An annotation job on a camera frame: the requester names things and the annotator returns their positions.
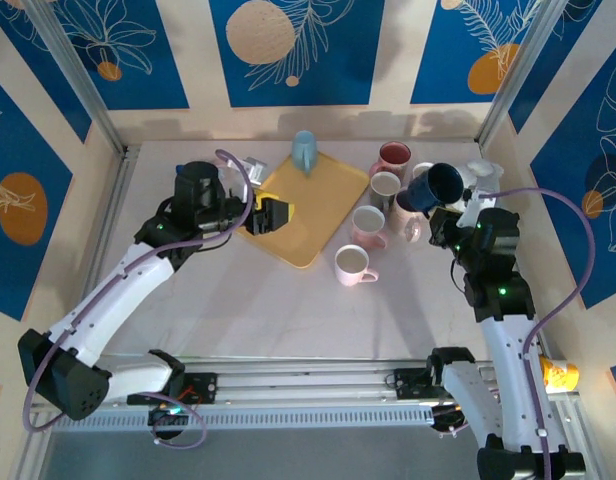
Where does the navy blue mug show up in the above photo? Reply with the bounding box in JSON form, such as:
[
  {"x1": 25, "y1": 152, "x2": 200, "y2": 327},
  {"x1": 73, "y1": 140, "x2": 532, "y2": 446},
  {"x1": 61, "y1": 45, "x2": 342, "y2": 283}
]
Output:
[{"x1": 405, "y1": 161, "x2": 467, "y2": 215}]

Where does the grey mug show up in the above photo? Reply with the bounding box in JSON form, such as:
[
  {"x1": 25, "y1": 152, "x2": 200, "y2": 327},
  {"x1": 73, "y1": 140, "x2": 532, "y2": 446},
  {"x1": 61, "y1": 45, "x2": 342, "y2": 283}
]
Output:
[{"x1": 369, "y1": 170, "x2": 403, "y2": 211}]

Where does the pink patterned mug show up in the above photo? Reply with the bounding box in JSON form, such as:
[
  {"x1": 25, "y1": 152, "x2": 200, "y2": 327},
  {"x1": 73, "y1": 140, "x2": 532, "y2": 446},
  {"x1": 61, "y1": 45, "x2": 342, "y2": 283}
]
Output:
[{"x1": 370, "y1": 141, "x2": 413, "y2": 176}]

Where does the light pink mug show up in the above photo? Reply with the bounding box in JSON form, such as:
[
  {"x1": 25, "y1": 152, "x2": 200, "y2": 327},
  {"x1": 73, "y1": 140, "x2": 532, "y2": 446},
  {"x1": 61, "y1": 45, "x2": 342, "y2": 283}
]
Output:
[{"x1": 334, "y1": 243, "x2": 380, "y2": 287}]

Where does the light blue mug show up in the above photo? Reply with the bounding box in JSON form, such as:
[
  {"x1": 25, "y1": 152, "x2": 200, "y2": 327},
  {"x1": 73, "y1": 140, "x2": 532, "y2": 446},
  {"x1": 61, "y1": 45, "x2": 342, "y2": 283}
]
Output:
[{"x1": 291, "y1": 130, "x2": 320, "y2": 176}]

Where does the yellow tray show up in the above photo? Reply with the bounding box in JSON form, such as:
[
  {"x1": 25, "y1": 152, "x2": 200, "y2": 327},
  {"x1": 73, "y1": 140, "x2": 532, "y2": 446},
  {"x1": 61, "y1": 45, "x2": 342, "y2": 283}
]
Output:
[{"x1": 236, "y1": 152, "x2": 371, "y2": 270}]

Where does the grey white plush toy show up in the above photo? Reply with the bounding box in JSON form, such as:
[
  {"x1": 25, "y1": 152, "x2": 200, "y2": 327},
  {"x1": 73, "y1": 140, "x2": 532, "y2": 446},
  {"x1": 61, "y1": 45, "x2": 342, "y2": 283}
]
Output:
[{"x1": 463, "y1": 158, "x2": 505, "y2": 191}]

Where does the orange pill bottle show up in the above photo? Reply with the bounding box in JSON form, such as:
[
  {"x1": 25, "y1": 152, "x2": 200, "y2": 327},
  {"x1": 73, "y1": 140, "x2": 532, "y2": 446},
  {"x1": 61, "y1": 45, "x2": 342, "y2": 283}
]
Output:
[{"x1": 539, "y1": 355, "x2": 582, "y2": 395}]

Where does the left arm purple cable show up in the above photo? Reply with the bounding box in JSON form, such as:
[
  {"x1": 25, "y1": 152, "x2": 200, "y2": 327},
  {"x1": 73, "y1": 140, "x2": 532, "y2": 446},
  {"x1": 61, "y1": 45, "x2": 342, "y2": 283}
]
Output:
[{"x1": 23, "y1": 148, "x2": 254, "y2": 450}]

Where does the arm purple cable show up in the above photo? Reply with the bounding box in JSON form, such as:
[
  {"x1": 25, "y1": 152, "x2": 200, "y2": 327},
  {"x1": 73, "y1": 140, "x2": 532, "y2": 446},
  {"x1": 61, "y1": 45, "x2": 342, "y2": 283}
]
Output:
[
  {"x1": 23, "y1": 148, "x2": 254, "y2": 450},
  {"x1": 440, "y1": 187, "x2": 597, "y2": 480}
]

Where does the aluminium side rail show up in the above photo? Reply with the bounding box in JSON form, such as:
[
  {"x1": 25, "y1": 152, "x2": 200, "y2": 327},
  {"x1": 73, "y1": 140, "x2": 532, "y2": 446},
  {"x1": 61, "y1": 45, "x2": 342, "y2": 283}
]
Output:
[{"x1": 60, "y1": 144, "x2": 139, "y2": 371}]

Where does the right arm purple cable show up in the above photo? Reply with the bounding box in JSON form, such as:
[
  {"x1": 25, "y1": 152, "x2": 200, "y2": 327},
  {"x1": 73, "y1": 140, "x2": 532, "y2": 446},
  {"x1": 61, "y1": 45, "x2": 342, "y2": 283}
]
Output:
[{"x1": 440, "y1": 187, "x2": 597, "y2": 480}]

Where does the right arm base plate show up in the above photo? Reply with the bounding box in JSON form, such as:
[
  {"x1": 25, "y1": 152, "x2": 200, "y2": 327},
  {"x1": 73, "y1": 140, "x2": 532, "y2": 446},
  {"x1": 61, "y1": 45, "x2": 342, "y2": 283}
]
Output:
[{"x1": 392, "y1": 367, "x2": 469, "y2": 402}]

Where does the aluminium frame post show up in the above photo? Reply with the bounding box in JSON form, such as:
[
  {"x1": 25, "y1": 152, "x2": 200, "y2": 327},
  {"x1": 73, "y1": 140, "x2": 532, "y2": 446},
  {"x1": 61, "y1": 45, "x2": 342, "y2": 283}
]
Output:
[
  {"x1": 476, "y1": 0, "x2": 569, "y2": 147},
  {"x1": 23, "y1": 0, "x2": 129, "y2": 156}
]

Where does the aluminium mounting rail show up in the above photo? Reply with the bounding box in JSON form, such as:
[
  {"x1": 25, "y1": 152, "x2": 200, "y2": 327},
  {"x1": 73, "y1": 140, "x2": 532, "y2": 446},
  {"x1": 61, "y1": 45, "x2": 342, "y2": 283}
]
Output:
[{"x1": 30, "y1": 355, "x2": 582, "y2": 415}]

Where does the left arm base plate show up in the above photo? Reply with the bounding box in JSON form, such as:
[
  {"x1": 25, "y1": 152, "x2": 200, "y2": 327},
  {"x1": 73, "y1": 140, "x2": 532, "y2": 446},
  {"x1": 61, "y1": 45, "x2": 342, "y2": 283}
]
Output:
[{"x1": 126, "y1": 371, "x2": 220, "y2": 407}]

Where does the slotted grey cable duct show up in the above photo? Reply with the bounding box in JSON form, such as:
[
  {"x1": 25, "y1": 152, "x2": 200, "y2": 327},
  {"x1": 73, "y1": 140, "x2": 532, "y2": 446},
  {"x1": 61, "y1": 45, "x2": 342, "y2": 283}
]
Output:
[{"x1": 50, "y1": 405, "x2": 435, "y2": 432}]

